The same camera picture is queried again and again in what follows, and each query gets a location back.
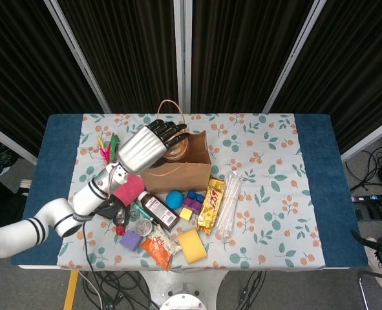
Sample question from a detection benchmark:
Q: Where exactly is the pink towel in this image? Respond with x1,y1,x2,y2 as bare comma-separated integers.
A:
112,174,145,207

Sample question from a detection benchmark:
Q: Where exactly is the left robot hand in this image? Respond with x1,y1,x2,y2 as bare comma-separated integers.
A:
116,118,190,174

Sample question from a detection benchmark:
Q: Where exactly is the yellow floor tape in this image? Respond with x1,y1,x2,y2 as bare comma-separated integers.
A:
63,270,80,310

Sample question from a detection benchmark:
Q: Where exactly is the yellow sponge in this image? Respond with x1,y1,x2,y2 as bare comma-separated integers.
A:
176,228,208,265

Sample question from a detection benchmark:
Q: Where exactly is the black bottle red cap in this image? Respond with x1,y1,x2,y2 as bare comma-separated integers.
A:
112,206,131,236

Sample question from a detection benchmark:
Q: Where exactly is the bundle of clear straws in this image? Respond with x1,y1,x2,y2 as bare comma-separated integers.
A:
215,170,245,242

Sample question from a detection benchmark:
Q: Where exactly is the purple toy brick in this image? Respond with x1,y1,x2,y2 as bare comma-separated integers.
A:
182,195,204,216

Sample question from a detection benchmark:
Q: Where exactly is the black floor cable tangle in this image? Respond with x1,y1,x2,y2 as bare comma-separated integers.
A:
235,270,268,310
0,134,19,175
345,129,382,194
79,270,156,310

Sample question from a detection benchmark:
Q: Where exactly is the white screen frame post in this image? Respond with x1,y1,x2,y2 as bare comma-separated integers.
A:
262,0,327,114
173,0,193,114
43,0,112,114

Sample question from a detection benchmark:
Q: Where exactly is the clear tub of paper clips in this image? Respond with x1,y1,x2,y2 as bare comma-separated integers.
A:
135,218,153,236

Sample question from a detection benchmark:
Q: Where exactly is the blue ball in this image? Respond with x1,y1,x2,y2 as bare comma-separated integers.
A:
165,190,184,208

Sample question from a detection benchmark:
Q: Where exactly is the black pleated curtain panel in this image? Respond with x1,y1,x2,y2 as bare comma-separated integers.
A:
58,0,180,114
271,0,382,152
190,0,316,114
0,0,104,159

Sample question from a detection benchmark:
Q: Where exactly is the orange white snack packet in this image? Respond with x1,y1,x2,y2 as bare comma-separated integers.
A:
140,224,182,272

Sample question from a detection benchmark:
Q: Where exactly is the blue toy brick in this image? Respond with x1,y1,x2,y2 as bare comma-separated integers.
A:
186,191,206,203

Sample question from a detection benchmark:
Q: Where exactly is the green marker pen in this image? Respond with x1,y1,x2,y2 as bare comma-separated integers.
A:
131,200,156,223

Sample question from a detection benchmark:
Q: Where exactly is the dark grey cloth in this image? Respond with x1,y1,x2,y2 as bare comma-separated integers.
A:
93,200,117,220

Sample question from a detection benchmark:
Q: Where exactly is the brown tape roll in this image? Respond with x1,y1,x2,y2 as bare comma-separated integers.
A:
162,137,190,161

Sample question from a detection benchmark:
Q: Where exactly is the yellow cube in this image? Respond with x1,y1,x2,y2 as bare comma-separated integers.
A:
179,206,194,222

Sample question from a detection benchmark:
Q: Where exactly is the white screen frame rail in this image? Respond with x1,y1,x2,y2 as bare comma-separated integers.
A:
0,119,38,165
341,122,382,162

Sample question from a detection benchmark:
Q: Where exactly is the blue velvet table cover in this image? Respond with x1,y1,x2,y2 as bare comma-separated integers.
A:
11,112,369,269

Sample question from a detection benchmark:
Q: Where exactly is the metal chair frame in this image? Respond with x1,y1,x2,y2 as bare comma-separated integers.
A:
357,273,382,310

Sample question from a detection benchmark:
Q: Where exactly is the purple foam cube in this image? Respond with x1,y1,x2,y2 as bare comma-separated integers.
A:
119,229,145,252

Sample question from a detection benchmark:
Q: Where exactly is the brown paper bag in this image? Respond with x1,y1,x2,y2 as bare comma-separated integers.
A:
138,99,213,194

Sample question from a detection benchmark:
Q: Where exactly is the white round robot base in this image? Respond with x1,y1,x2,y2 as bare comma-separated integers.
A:
160,284,211,310

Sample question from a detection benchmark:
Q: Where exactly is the black power strip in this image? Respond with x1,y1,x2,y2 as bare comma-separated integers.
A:
352,192,382,205

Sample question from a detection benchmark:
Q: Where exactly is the person in dark trousers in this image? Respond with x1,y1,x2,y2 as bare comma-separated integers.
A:
0,166,32,230

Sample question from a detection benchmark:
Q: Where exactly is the colourful feather shuttlecock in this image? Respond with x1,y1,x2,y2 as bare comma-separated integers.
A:
96,132,120,162

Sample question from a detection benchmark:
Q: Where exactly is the gold wafer packet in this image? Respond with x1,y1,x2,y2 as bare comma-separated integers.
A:
196,176,226,236

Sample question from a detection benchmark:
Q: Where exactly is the brown syrup bottle white cap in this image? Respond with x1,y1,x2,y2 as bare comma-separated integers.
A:
136,191,181,232

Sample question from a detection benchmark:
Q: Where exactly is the floral print tablecloth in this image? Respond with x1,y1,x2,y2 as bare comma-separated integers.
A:
56,112,326,271

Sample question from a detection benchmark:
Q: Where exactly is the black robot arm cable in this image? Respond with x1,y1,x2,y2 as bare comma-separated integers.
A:
80,219,96,273

